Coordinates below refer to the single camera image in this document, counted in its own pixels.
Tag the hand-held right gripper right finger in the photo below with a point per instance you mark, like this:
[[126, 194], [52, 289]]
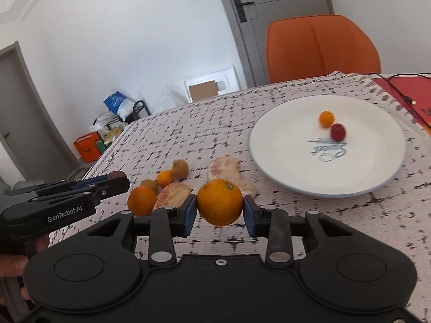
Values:
[[251, 216]]

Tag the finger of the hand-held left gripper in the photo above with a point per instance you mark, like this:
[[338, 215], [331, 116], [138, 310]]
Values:
[[114, 188], [60, 185]]

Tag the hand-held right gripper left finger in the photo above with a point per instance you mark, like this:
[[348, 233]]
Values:
[[189, 212]]

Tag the peeled pomelo segment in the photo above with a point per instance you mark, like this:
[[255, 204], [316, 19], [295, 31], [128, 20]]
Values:
[[172, 193], [224, 171]]

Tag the large orange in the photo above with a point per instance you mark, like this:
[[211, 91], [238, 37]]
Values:
[[141, 202], [219, 202]]

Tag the brown kiwi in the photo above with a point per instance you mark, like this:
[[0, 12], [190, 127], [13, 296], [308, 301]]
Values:
[[150, 185], [180, 169]]

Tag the small orange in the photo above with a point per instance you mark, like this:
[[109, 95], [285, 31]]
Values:
[[165, 179], [326, 118]]

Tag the white round plate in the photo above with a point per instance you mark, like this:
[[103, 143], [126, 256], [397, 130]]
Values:
[[289, 148]]

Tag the person's left hand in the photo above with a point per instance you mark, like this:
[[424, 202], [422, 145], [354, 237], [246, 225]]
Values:
[[13, 265]]

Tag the green box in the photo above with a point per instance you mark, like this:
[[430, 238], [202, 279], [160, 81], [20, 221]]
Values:
[[102, 146]]

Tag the orange box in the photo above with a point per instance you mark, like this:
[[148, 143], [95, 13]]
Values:
[[86, 148]]

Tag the white plastic bag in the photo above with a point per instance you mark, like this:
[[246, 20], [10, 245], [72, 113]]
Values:
[[104, 121]]

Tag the white patterned tablecloth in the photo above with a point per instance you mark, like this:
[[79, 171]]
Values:
[[208, 131]]

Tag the blue and white bag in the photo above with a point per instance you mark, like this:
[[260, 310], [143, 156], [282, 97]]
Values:
[[118, 104]]

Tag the clear plastic sheet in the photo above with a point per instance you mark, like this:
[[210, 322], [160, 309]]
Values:
[[170, 99]]

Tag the brown cardboard box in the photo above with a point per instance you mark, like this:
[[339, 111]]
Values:
[[203, 91]]

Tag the white foam packaging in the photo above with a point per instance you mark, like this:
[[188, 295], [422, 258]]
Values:
[[225, 77]]

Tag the orange chair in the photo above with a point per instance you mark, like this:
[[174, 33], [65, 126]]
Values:
[[320, 48]]

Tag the red printed mat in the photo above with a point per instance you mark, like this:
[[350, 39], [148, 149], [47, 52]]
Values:
[[409, 89]]

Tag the grey door frame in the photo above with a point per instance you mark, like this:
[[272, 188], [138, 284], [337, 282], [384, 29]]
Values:
[[20, 114]]

